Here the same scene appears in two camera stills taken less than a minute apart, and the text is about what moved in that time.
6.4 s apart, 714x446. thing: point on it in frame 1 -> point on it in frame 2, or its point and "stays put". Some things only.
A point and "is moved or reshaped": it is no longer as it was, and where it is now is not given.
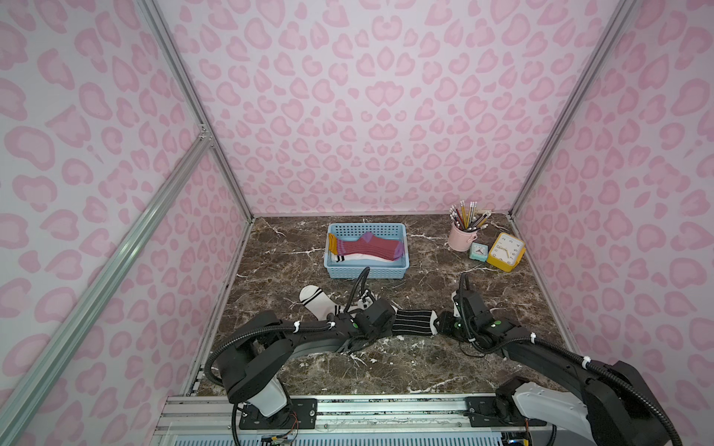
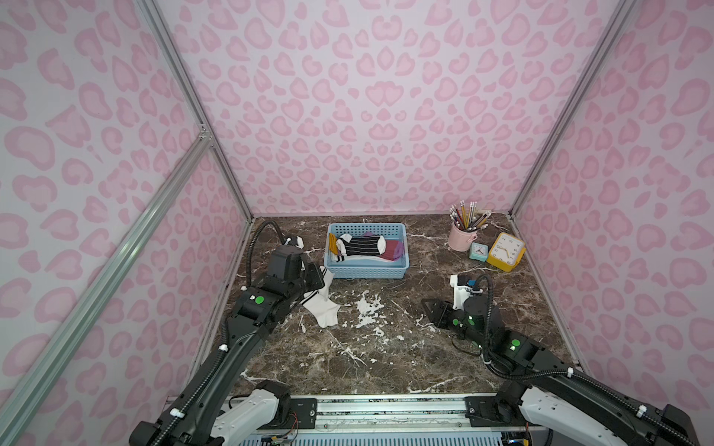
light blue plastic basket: (350, 248) stays put
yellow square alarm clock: (506, 252) stays put
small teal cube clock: (479, 251) stays put
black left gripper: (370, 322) -> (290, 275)
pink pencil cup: (459, 240) stays put
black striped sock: (414, 321) -> (361, 244)
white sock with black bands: (319, 304) is moved or reshaped
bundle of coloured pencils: (469, 219) stays put
